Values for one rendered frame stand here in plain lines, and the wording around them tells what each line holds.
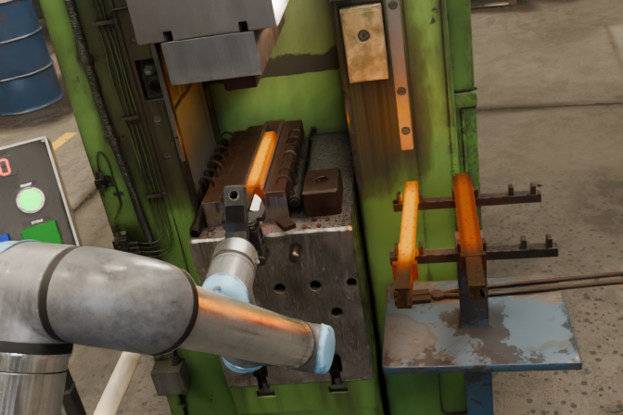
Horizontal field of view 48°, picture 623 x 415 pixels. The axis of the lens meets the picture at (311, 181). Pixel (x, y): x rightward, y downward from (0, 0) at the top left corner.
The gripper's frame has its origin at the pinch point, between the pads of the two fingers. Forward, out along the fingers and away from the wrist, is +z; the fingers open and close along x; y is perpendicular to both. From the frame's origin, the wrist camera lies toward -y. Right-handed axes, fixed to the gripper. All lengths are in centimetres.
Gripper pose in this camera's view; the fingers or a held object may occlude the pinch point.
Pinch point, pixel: (249, 195)
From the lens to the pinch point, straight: 159.8
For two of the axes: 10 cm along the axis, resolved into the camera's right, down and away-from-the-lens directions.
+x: 9.9, -1.0, -1.3
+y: 1.5, 8.7, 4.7
